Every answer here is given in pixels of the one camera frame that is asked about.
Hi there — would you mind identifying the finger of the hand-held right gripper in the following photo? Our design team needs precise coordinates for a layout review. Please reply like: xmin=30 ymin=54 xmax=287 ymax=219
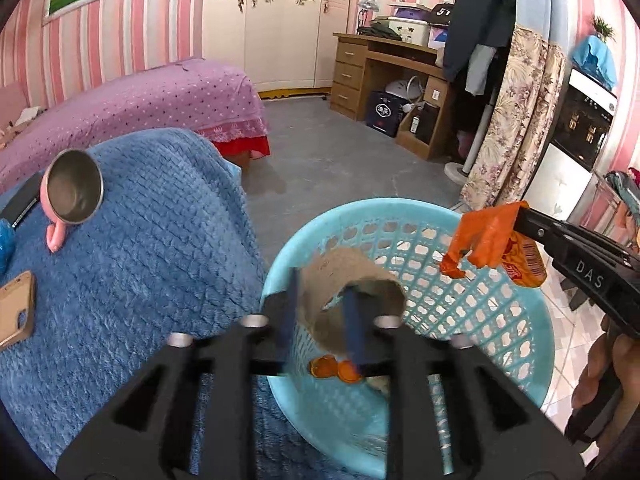
xmin=514 ymin=226 xmax=557 ymax=262
xmin=516 ymin=207 xmax=630 ymax=262

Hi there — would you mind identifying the orange snack wrapper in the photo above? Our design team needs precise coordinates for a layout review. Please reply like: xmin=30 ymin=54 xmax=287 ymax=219
xmin=440 ymin=201 xmax=548 ymax=288

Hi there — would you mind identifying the blue cloth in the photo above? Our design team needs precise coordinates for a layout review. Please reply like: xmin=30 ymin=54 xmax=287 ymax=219
xmin=572 ymin=35 xmax=618 ymax=91

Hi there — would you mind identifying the small orange plastic cap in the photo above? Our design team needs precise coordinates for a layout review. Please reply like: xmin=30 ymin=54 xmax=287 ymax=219
xmin=336 ymin=360 xmax=362 ymax=385

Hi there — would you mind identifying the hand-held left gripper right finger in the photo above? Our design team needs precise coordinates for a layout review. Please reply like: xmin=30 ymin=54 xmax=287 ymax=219
xmin=342 ymin=285 xmax=586 ymax=480

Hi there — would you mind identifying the white storage box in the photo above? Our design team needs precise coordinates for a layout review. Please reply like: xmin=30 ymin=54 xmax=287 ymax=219
xmin=387 ymin=15 xmax=431 ymax=46

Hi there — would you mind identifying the white water dispenser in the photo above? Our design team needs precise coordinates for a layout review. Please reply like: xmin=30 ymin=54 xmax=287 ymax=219
xmin=522 ymin=67 xmax=618 ymax=221

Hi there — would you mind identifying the black cap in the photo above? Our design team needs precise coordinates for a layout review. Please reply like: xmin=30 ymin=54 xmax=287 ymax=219
xmin=422 ymin=4 xmax=456 ymax=28

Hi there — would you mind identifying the white standing fan pole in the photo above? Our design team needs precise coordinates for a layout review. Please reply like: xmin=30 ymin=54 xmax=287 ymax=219
xmin=445 ymin=85 xmax=501 ymax=181

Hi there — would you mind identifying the light blue plastic basket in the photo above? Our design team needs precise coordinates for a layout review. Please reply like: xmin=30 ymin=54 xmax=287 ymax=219
xmin=260 ymin=197 xmax=556 ymax=478

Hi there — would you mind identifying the wooden desk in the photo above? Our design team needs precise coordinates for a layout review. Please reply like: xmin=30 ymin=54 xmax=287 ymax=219
xmin=330 ymin=32 xmax=458 ymax=161

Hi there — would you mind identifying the crumpled blue plastic bag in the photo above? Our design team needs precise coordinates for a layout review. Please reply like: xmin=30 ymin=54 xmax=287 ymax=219
xmin=0 ymin=220 xmax=16 ymax=273

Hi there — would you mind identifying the dark printed box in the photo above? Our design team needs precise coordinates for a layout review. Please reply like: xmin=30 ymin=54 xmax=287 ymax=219
xmin=365 ymin=91 xmax=408 ymax=138

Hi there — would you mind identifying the white fan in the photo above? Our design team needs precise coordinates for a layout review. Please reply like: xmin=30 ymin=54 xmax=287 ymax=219
xmin=387 ymin=76 xmax=426 ymax=111

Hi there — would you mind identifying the black phone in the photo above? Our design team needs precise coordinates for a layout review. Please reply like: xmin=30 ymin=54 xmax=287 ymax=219
xmin=0 ymin=172 xmax=43 ymax=228

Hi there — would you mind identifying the purple bag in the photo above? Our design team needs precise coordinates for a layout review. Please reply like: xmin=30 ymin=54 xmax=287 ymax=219
xmin=390 ymin=2 xmax=431 ymax=20

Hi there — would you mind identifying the blue quilted blanket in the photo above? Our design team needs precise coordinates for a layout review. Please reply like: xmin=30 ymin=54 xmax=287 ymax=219
xmin=0 ymin=127 xmax=273 ymax=471

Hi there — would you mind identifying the cardboard tube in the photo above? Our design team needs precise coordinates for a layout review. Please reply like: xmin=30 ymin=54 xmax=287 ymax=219
xmin=300 ymin=249 xmax=406 ymax=356

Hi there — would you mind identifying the purple dotted bed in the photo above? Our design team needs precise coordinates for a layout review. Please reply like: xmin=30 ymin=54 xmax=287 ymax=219
xmin=0 ymin=57 xmax=271 ymax=193

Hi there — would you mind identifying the small green plant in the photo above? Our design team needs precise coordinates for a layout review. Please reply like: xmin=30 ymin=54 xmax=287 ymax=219
xmin=590 ymin=15 xmax=616 ymax=43

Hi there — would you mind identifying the dark hanging jacket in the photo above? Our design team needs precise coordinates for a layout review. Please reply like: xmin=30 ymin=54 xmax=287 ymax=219
xmin=442 ymin=0 xmax=518 ymax=96

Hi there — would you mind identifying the desk lamp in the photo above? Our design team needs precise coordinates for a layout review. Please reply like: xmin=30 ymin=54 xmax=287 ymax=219
xmin=356 ymin=0 xmax=381 ymax=36

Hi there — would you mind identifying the pink mug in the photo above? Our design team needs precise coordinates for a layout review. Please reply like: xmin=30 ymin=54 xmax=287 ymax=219
xmin=41 ymin=149 xmax=105 ymax=252

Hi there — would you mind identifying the floral curtain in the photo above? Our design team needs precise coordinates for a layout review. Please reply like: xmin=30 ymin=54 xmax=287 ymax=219
xmin=460 ymin=25 xmax=566 ymax=211

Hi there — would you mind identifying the person's right hand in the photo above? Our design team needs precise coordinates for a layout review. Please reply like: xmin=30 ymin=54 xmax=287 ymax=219
xmin=565 ymin=316 xmax=640 ymax=443

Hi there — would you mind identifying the white wardrobe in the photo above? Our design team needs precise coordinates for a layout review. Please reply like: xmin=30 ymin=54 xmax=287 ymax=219
xmin=202 ymin=0 xmax=353 ymax=92

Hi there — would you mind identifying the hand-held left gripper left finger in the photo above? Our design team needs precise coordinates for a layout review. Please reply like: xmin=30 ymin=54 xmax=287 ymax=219
xmin=55 ymin=267 xmax=303 ymax=480

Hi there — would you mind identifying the brown phone case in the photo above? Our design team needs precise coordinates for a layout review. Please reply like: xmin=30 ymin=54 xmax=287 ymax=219
xmin=0 ymin=270 xmax=37 ymax=351

